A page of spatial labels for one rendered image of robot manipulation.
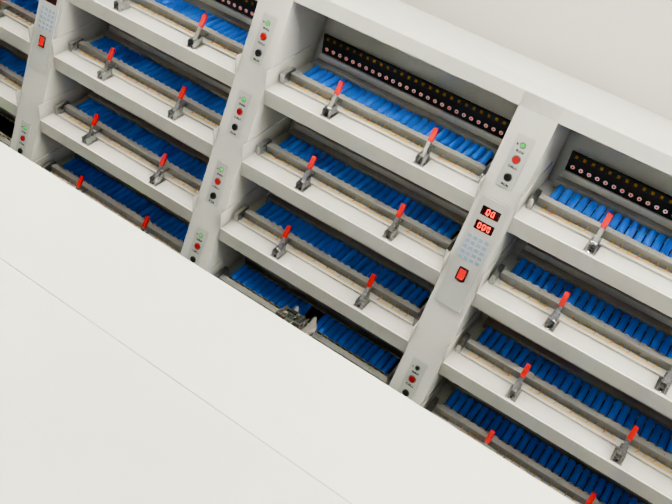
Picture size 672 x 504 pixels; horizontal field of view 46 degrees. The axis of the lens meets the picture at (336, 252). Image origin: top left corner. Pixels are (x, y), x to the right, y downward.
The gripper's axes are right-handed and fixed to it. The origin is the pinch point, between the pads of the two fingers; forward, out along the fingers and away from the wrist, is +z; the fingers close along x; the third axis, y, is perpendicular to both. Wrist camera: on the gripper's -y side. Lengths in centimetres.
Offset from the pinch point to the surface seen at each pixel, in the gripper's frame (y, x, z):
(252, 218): 16.5, 27.8, 5.2
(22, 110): 13, 110, -1
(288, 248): 14.4, 14.3, 4.5
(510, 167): 62, -32, 0
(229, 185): 24.8, 34.0, -0.9
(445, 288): 29.2, -30.3, -1.1
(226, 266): -2.8, 32.9, 8.1
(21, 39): 33, 116, 0
